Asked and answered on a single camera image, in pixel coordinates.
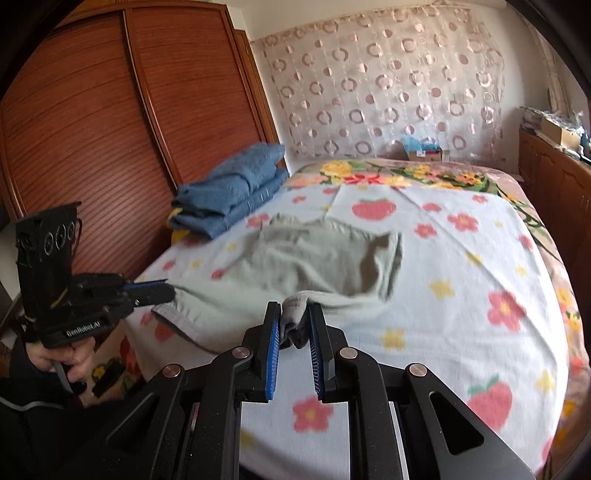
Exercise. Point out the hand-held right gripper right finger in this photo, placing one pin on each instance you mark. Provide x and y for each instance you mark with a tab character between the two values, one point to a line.
319	360

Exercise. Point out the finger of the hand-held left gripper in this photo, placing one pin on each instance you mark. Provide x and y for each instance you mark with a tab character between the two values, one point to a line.
157	295
145	285

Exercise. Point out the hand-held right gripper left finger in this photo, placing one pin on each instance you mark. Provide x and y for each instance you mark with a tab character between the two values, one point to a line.
273	355

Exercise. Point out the grey pants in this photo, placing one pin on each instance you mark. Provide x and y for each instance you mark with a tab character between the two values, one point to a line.
300	267

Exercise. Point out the person's left forearm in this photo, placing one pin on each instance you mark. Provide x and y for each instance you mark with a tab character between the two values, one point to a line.
37	438

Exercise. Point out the person's left hand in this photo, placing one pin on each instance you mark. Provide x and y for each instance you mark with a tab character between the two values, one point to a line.
46	357

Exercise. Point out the folded blue jeans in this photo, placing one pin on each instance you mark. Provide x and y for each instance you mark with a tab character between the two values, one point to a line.
217	207
249	161

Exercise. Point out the white flower-print blanket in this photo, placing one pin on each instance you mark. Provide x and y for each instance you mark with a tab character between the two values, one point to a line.
438	323

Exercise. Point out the wooden slatted wardrobe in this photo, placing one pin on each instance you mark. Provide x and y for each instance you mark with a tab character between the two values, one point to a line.
92	138

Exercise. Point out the small cardboard box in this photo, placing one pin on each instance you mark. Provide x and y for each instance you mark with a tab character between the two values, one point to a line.
434	156

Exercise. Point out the bed with floral sheet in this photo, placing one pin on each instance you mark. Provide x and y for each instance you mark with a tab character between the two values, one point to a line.
461	170

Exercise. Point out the blue plastic packet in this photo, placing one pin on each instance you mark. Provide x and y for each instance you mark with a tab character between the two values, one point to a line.
420	144

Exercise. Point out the circle-patterned sheer curtain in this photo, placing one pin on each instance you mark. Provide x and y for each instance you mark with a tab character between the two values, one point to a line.
369	83

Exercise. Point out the wooden side cabinet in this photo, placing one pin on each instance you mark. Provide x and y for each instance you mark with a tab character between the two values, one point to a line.
554	180

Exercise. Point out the open cardboard box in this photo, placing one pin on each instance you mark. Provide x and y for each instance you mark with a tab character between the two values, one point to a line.
558	131

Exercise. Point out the white tied curtain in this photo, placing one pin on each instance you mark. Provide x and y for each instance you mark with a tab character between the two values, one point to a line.
554	69

